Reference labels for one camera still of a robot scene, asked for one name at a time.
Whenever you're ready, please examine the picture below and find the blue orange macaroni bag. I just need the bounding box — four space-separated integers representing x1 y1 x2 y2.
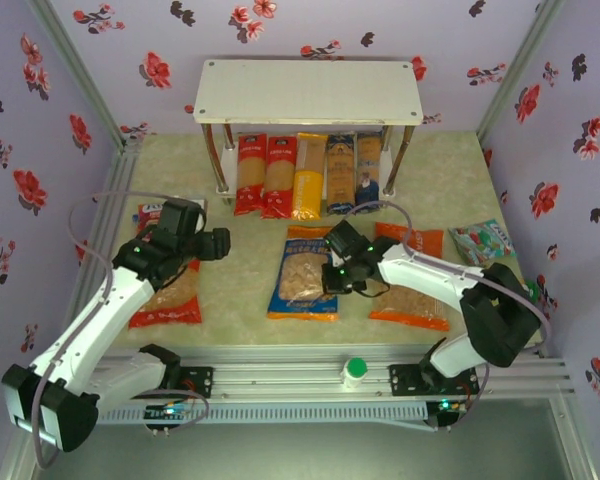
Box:
266 225 342 323

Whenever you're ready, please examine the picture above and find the red macaroni bag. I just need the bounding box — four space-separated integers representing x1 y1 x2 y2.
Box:
128 257 204 330

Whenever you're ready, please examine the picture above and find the orange fusilli bag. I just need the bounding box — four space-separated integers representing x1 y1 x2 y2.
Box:
368 222 451 333

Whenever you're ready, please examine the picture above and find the red spaghetti pack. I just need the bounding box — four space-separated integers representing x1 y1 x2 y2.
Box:
260 135 299 220
233 133 269 218

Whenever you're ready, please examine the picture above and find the blue spaghetti pack wide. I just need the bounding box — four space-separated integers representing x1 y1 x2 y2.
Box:
324 133 358 217

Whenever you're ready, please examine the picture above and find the blue spaghetti pack narrow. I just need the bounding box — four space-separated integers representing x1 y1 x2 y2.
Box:
354 132 384 204

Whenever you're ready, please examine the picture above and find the yellow spaghetti pack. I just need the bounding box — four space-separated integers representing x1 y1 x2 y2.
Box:
290 132 330 222

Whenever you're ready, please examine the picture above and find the white two-tier shelf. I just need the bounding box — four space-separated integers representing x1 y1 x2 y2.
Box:
192 59 425 207

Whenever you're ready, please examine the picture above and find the white bottle green cap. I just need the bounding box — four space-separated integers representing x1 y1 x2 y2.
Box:
342 357 369 391

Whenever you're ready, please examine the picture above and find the teal candy bag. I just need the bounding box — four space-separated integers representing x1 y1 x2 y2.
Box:
448 219 517 265

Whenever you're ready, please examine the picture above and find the left circuit board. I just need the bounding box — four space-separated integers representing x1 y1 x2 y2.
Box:
145 402 197 418

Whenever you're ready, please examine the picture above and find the circuit board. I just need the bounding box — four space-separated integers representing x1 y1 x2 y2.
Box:
436 398 470 415
145 402 197 418

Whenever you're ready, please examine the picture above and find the right circuit board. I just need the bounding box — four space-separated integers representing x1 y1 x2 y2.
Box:
436 398 470 415

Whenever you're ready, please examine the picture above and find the left aluminium upright profile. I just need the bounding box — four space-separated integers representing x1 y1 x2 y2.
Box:
26 0 142 154

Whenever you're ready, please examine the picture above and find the aluminium upright profile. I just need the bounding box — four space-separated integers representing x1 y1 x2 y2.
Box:
26 0 142 154
474 0 566 146

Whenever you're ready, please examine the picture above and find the right aluminium upright profile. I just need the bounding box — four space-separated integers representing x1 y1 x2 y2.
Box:
474 0 566 146

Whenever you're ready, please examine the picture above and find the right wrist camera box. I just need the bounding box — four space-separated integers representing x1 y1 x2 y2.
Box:
325 219 369 261

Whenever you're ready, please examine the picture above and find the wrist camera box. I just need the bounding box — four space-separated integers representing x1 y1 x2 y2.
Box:
325 219 369 261
158 196 209 237

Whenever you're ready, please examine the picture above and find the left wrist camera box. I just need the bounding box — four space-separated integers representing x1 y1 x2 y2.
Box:
158 196 209 237

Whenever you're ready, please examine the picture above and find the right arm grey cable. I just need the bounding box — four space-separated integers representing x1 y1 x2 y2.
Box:
346 200 553 432

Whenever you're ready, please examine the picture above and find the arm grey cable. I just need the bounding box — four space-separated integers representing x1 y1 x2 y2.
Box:
346 200 553 432
31 190 211 471

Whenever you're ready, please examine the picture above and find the left aluminium side rail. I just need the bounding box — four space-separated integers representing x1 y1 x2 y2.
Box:
54 139 142 364

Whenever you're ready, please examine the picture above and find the left arm grey cable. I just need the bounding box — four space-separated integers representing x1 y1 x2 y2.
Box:
31 190 211 471

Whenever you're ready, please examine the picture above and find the aluminium front rail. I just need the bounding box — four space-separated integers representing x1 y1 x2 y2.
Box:
27 344 576 401

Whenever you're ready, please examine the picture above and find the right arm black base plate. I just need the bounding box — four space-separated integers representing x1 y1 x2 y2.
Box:
388 363 481 397

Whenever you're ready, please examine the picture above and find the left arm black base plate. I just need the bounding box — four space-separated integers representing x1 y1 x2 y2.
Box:
123 366 215 400

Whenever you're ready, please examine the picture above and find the grey slotted cable duct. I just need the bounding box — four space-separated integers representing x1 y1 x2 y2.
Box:
94 403 428 426

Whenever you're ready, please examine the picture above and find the aluminium lower frame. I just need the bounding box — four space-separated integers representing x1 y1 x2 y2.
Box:
0 392 599 480

